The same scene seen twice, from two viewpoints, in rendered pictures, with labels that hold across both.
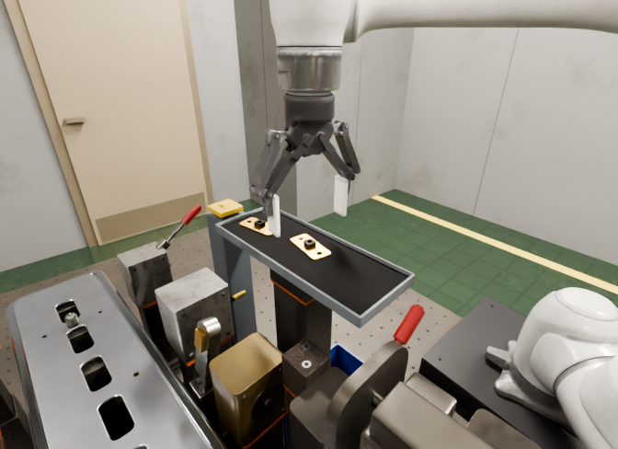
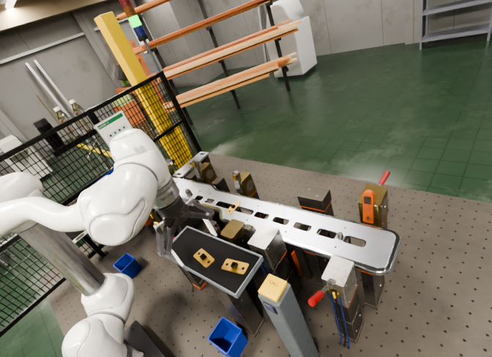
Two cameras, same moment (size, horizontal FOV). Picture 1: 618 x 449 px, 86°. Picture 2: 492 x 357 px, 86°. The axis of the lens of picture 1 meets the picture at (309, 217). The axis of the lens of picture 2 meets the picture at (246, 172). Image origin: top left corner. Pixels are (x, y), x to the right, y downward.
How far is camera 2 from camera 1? 1.21 m
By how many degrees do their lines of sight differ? 122
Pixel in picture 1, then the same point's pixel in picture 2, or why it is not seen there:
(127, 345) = (301, 238)
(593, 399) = (120, 295)
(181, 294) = (265, 230)
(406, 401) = not seen: hidden behind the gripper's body
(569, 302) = (86, 329)
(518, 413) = (141, 344)
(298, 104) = not seen: hidden behind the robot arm
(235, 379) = (233, 222)
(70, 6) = not seen: outside the picture
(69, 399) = (301, 217)
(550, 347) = (111, 326)
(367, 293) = (182, 238)
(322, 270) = (198, 243)
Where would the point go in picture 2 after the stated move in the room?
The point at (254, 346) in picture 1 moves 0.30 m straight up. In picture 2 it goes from (231, 233) to (200, 173)
